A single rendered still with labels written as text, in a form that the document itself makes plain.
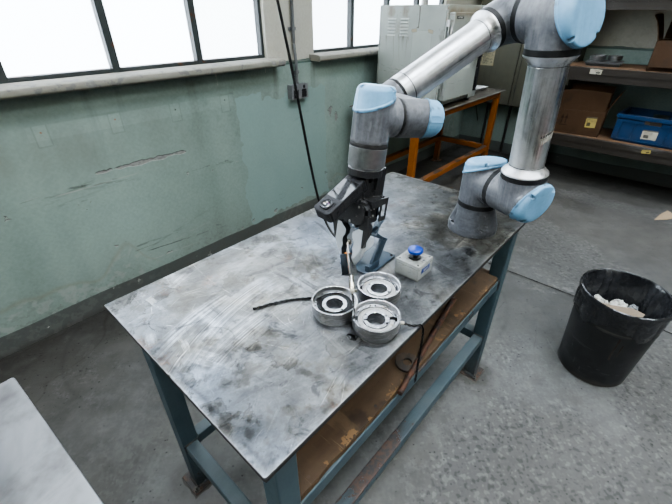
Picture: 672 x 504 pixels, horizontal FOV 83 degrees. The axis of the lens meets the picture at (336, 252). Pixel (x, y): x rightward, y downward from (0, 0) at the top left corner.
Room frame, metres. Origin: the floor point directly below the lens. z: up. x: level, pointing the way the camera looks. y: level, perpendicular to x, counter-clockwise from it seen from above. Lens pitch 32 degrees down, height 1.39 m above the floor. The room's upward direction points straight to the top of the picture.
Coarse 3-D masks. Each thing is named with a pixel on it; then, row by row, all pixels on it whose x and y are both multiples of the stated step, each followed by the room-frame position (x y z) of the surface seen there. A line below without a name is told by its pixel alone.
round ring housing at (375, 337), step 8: (360, 304) 0.65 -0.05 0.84; (368, 304) 0.66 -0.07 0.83; (376, 304) 0.67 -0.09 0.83; (384, 304) 0.66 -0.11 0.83; (392, 304) 0.65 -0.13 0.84; (352, 312) 0.63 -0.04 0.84; (360, 312) 0.64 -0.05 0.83; (368, 312) 0.64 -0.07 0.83; (376, 312) 0.64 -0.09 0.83; (392, 312) 0.64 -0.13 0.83; (352, 320) 0.61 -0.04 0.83; (368, 320) 0.63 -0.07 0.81; (376, 320) 0.64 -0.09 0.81; (384, 320) 0.62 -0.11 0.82; (400, 320) 0.60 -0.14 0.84; (360, 328) 0.58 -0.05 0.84; (376, 328) 0.59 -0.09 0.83; (392, 328) 0.58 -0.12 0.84; (360, 336) 0.59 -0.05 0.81; (368, 336) 0.57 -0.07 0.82; (376, 336) 0.57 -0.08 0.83; (384, 336) 0.57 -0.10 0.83; (392, 336) 0.58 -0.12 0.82
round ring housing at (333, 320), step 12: (324, 288) 0.71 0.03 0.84; (336, 288) 0.72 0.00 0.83; (348, 288) 0.71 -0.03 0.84; (312, 300) 0.67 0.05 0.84; (324, 300) 0.68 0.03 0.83; (336, 300) 0.69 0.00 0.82; (312, 312) 0.65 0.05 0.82; (348, 312) 0.63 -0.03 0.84; (324, 324) 0.63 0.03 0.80; (336, 324) 0.62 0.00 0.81
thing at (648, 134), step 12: (636, 108) 3.52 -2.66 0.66; (624, 120) 3.28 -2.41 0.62; (636, 120) 3.23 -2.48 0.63; (648, 120) 3.16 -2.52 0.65; (660, 120) 3.10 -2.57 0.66; (612, 132) 3.31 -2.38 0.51; (624, 132) 3.26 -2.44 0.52; (636, 132) 3.20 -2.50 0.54; (648, 132) 3.15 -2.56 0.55; (660, 132) 3.10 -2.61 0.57; (648, 144) 3.13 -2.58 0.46; (660, 144) 3.07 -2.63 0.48
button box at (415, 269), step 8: (400, 256) 0.84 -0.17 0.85; (408, 256) 0.84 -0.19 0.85; (424, 256) 0.84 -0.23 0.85; (400, 264) 0.82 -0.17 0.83; (408, 264) 0.81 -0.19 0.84; (416, 264) 0.80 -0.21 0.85; (424, 264) 0.81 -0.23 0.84; (400, 272) 0.82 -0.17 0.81; (408, 272) 0.81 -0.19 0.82; (416, 272) 0.79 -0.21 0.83; (424, 272) 0.81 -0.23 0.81; (416, 280) 0.79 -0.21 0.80
